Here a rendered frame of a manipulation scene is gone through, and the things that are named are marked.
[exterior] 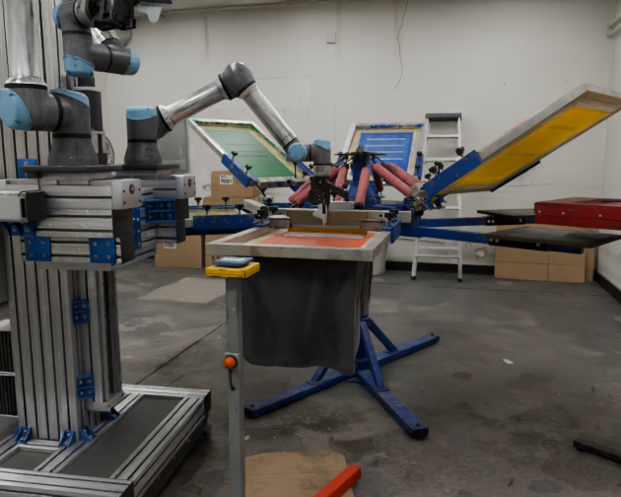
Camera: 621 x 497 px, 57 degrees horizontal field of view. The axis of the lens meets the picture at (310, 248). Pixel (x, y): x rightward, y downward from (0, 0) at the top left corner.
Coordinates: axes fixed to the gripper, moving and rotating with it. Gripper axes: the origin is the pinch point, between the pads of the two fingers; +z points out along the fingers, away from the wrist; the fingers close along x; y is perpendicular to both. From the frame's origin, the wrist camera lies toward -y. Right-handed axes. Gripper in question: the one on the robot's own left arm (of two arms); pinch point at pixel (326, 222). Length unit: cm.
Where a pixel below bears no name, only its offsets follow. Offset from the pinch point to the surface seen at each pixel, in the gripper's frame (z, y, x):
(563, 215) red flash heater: -5, -96, -3
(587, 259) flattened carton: 78, -189, -402
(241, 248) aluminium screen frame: 3, 16, 60
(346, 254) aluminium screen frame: 4, -20, 60
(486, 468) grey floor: 101, -70, 8
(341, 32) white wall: -168, 78, -412
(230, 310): 19, 13, 79
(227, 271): 6, 11, 84
